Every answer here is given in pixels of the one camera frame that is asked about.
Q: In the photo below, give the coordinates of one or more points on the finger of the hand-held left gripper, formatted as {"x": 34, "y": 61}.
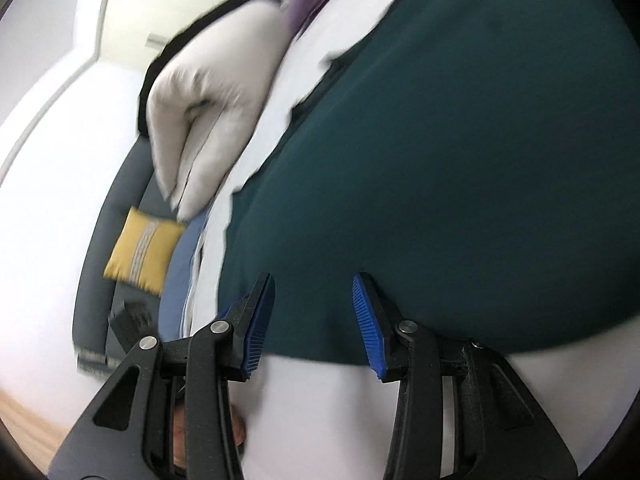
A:
{"x": 231, "y": 309}

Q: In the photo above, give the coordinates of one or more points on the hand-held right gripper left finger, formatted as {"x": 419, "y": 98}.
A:
{"x": 257, "y": 325}

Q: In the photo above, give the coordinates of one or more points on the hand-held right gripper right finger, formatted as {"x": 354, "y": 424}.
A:
{"x": 370, "y": 325}

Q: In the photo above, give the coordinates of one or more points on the dark green sweater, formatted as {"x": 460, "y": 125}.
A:
{"x": 450, "y": 160}

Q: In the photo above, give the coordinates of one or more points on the person's left hand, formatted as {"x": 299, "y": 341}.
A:
{"x": 239, "y": 430}

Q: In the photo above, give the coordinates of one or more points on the blue blanket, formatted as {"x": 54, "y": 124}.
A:
{"x": 175, "y": 280}

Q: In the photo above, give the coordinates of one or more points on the bed with white sheet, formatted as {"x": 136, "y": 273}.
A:
{"x": 325, "y": 410}

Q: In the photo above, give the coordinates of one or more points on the yellow pillow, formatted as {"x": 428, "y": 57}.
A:
{"x": 142, "y": 250}

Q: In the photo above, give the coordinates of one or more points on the grey bed headboard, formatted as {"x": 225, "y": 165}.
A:
{"x": 100, "y": 260}

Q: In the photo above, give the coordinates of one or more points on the folded beige duvet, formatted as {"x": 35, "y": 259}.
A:
{"x": 210, "y": 110}

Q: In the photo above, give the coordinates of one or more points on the black cloth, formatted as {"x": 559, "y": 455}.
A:
{"x": 155, "y": 67}

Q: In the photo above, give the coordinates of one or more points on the cream wardrobe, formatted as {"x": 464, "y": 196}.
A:
{"x": 140, "y": 10}

